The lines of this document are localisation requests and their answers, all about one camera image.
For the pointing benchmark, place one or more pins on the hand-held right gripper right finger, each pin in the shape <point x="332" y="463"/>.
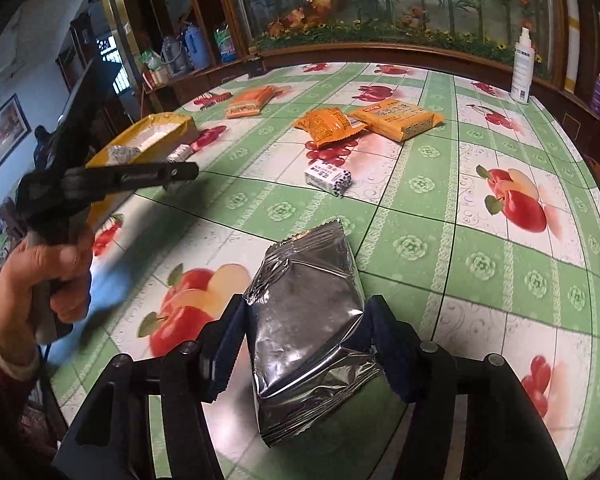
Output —
<point x="395" y="355"/>

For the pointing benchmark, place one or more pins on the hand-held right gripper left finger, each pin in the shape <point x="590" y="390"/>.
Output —
<point x="225" y="355"/>

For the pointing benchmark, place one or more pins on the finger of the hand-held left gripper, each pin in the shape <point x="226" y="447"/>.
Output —
<point x="145" y="176"/>

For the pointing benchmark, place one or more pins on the cardboard box with yellow tape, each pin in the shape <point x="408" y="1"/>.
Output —
<point x="165" y="122"/>

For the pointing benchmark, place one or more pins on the silver foil snack packet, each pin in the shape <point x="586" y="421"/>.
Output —
<point x="305" y="330"/>

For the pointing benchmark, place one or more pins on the orange biscuit packet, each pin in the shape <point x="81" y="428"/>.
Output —
<point x="400" y="119"/>

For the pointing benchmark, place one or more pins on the person's left forearm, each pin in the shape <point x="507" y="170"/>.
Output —
<point x="0" y="390"/>

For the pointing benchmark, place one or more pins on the person's left hand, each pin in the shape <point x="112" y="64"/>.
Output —
<point x="20" y="285"/>

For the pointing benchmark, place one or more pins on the small white dotted packet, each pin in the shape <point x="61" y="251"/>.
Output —
<point x="180" y="153"/>
<point x="327" y="176"/>

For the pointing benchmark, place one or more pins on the green white bag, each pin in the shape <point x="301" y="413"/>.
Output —
<point x="152" y="60"/>

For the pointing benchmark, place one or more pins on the grey water bottle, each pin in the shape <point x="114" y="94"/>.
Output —
<point x="174" y="56"/>

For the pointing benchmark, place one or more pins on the orange label cracker packet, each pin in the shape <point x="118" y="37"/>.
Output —
<point x="250" y="102"/>

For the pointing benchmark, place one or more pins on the blue plastic jug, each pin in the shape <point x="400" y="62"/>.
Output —
<point x="196" y="49"/>

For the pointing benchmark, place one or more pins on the fruit print tablecloth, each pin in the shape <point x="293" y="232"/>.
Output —
<point x="430" y="210"/>

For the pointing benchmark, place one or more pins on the green-label plastic bottle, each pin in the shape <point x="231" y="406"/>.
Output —
<point x="226" y="44"/>

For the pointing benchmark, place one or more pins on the small black box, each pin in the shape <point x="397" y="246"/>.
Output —
<point x="255" y="66"/>

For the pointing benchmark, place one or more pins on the puffy orange snack packet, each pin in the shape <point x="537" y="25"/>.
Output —
<point x="327" y="126"/>

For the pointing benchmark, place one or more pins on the painted flower panel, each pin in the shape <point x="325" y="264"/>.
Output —
<point x="380" y="5"/>

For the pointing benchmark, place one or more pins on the white spray bottle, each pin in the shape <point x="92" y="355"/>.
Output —
<point x="522" y="67"/>

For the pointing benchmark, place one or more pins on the framed wall picture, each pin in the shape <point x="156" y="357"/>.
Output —
<point x="0" y="132"/>

